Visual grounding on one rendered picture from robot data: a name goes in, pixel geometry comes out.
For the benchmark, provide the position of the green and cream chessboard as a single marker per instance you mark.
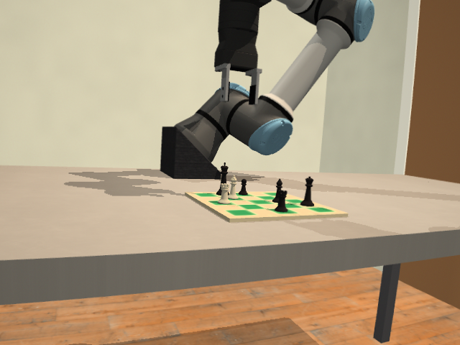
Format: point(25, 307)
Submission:
point(258, 206)

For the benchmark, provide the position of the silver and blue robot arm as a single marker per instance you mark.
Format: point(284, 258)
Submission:
point(265, 127)

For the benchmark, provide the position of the white rook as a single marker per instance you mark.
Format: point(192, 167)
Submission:
point(224, 194)

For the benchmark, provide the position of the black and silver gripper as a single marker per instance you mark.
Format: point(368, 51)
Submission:
point(238, 23)

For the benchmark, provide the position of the white bishop chess piece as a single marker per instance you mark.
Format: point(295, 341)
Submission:
point(232, 194)

